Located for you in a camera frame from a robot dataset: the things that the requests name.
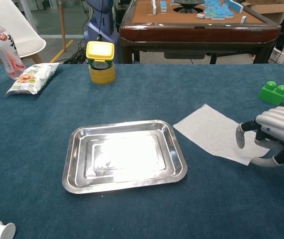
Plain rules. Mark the white mahjong tile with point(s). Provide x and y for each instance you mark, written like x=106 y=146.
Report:
x=201 y=16
x=244 y=19

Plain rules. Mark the blue mahjong tile pile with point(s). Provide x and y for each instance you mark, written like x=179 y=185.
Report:
x=217 y=11

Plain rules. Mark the wooden pole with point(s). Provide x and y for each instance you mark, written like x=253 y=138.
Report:
x=62 y=25

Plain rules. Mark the brown mahjong table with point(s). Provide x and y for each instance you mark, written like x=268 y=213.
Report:
x=194 y=32

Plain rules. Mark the silver metal tray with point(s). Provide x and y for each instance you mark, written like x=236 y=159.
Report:
x=131 y=154

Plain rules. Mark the white snack bag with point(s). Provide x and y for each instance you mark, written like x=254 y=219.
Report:
x=32 y=79

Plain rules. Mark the white paper sheet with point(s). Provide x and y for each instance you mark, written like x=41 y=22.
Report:
x=206 y=132

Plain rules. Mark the green building block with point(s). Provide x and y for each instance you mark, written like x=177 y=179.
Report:
x=272 y=95

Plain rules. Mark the black table centre dome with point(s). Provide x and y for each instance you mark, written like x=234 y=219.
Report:
x=187 y=6

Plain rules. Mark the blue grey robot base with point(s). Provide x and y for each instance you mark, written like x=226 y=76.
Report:
x=108 y=27

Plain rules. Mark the yellow lidded jar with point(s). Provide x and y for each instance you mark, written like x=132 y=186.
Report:
x=102 y=74

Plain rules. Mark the clear bottle pink label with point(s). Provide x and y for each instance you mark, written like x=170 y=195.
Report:
x=7 y=49

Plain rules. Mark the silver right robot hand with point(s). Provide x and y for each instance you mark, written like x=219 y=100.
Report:
x=283 y=124

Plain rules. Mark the blue white tile stack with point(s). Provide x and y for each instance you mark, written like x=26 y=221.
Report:
x=163 y=7

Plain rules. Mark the white chair wooden legs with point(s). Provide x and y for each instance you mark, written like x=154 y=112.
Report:
x=27 y=37

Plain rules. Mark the blue mahjong tile row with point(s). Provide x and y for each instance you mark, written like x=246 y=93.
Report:
x=236 y=6

